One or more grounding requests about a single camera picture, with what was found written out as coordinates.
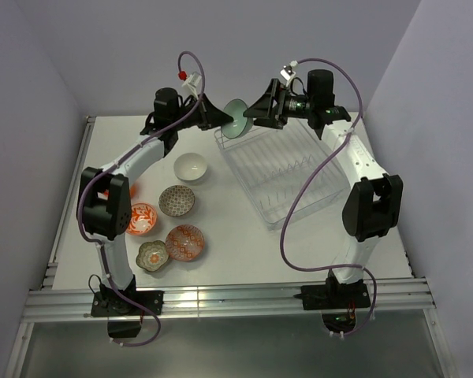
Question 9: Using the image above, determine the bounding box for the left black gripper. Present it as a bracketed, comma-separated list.
[172, 94, 233, 132]

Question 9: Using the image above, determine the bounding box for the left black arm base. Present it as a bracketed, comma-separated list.
[91, 291, 164, 339]

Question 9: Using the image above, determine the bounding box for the aluminium frame rail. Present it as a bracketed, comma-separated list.
[6, 128, 458, 377]

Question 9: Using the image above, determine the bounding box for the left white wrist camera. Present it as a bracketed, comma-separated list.
[178, 70, 202, 96]

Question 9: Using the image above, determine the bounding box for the brown patterned ceramic bowl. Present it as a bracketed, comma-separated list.
[158, 185, 196, 217]

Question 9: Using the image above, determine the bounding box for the purple cable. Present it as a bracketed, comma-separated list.
[76, 50, 206, 348]
[280, 57, 378, 338]

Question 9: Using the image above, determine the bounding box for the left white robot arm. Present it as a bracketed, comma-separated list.
[76, 87, 233, 314]

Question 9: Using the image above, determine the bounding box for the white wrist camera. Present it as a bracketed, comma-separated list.
[178, 70, 202, 96]
[280, 60, 298, 87]

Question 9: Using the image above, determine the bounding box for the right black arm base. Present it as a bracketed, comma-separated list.
[294, 280, 371, 333]

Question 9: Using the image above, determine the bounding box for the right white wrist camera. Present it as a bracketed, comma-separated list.
[280, 60, 298, 87]

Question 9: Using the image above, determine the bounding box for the orange floral ceramic bowl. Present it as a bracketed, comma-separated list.
[126, 202, 158, 235]

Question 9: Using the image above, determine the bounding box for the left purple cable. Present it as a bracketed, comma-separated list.
[76, 50, 206, 348]

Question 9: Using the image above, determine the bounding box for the orange plastic cup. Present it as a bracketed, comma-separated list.
[101, 184, 137, 198]

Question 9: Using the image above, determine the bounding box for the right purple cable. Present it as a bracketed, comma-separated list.
[280, 57, 378, 338]

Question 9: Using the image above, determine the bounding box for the grey-green ceramic bowl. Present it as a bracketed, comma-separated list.
[221, 98, 252, 139]

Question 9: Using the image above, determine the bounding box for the orange geometric blue bowl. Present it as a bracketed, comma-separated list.
[165, 224, 205, 262]

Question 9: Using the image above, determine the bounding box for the white ceramic bowl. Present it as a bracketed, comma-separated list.
[173, 153, 208, 182]

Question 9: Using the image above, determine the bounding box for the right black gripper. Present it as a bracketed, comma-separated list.
[243, 79, 314, 130]

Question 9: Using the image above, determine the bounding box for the white wire dish rack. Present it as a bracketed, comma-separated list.
[214, 119, 348, 230]

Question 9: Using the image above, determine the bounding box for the green flower-shaped bowl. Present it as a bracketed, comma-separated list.
[136, 240, 169, 272]

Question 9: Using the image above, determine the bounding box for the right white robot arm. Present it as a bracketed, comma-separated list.
[243, 66, 403, 307]

